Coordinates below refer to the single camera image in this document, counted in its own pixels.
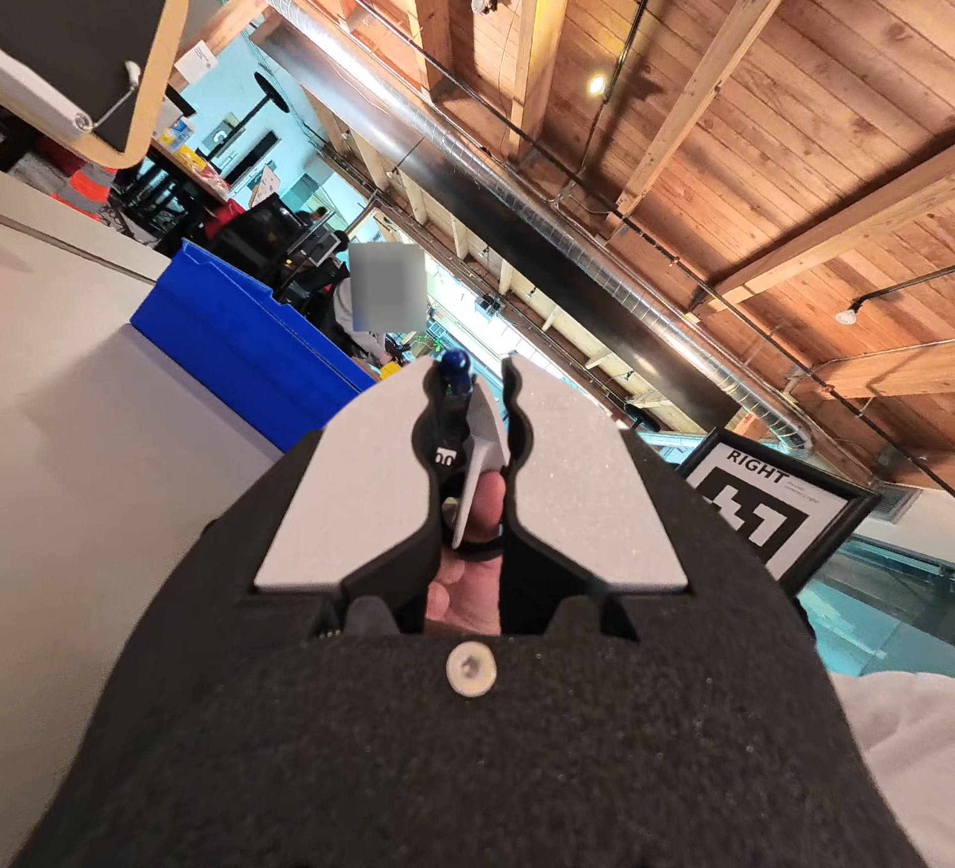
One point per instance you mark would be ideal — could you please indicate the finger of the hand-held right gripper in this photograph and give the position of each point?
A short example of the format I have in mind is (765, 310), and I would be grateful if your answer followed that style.
(485, 435)

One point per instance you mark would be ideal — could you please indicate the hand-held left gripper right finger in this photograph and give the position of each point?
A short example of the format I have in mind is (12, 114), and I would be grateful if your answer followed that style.
(589, 502)

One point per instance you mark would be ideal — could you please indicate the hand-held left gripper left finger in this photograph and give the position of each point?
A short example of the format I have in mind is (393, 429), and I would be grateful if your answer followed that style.
(351, 502)

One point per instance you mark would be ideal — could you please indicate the blue pen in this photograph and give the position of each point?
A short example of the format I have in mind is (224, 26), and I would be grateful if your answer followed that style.
(455, 364)

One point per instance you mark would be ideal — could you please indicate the unlabelled blue bin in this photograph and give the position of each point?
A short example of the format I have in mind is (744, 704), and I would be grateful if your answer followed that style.
(246, 353)

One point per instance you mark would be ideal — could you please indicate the person's right hand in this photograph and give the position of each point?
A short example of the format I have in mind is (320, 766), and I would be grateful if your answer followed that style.
(470, 599)

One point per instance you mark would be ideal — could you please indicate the black framed marker sign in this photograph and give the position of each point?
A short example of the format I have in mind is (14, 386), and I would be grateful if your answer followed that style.
(768, 510)

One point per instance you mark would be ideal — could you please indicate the black office chair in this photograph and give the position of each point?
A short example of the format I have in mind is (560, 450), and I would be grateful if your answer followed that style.
(261, 241)

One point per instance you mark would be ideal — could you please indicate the yellow snack packets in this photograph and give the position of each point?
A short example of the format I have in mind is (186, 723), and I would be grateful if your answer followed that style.
(186, 155)

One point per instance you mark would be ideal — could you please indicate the black floor lamp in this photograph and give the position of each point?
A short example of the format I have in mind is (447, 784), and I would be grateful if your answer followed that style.
(272, 92)

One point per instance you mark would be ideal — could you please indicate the orange traffic cone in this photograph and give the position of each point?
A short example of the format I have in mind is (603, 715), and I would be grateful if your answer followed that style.
(86, 185)

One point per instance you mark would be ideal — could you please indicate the white paper notice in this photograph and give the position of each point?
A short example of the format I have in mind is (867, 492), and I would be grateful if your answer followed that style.
(195, 62)

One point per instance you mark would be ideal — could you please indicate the wood edged black board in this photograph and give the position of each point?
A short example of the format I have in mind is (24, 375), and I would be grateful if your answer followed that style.
(74, 2)

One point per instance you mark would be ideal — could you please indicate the black rectangular duct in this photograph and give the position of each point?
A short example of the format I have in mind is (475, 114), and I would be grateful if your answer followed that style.
(522, 263)

